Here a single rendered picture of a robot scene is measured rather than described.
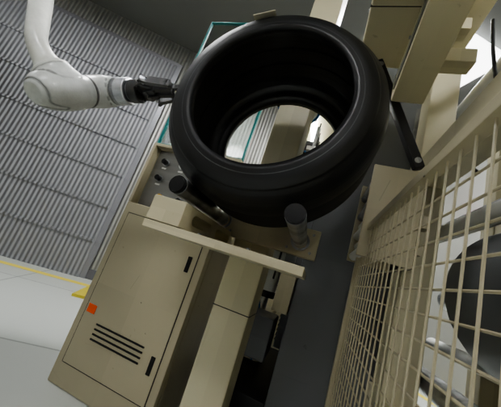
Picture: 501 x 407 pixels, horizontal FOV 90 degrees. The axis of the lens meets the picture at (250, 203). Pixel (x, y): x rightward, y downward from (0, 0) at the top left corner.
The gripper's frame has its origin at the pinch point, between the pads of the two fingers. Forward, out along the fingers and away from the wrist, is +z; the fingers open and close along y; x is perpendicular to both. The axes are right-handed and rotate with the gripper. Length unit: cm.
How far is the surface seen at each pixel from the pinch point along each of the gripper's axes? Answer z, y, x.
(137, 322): -29, 53, 82
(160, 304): -20, 53, 72
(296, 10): 0, 152, -245
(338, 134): 47, -12, 22
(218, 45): 14.5, -11.7, -3.9
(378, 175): 62, 20, 16
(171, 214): 12.8, -9.9, 42.5
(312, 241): 44, 25, 38
